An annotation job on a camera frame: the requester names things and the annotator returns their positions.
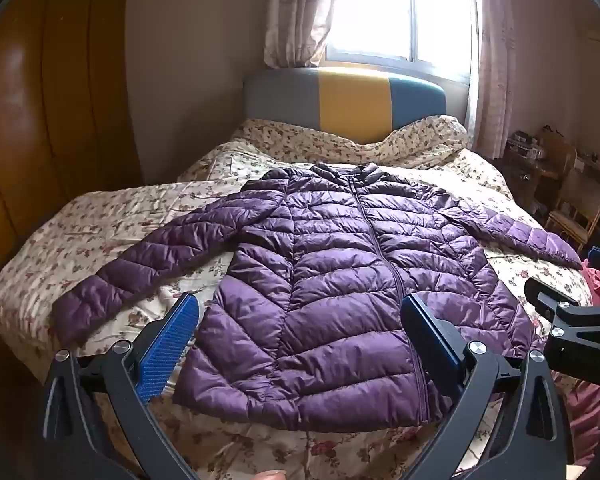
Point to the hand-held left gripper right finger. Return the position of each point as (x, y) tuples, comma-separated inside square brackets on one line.
[(430, 345)]

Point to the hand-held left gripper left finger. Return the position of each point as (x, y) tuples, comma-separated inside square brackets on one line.
[(170, 342)]

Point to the purple puffer jacket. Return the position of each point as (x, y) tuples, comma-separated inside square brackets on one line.
[(330, 310)]

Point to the person's left hand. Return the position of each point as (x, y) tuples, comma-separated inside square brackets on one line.
[(271, 475)]

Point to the pink cloth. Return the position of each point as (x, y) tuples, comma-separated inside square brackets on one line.
[(590, 410)]

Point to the wooden chair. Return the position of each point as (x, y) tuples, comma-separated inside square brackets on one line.
[(580, 195)]

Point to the floral quilt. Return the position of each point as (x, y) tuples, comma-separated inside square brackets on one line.
[(105, 230)]

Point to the cluttered wooden desk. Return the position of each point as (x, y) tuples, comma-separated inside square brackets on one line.
[(527, 147)]

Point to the floral pillow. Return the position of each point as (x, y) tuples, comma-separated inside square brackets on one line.
[(420, 140)]

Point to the long pink patterned curtain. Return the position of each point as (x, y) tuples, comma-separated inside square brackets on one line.
[(492, 60)]

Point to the grey yellow blue headboard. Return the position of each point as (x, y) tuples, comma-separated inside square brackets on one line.
[(350, 105)]

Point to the brown wooden wardrobe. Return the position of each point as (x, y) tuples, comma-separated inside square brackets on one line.
[(40, 110)]

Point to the window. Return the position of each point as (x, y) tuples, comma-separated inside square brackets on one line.
[(400, 10)]

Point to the short pink patterned curtain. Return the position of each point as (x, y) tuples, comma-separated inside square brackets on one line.
[(300, 15)]

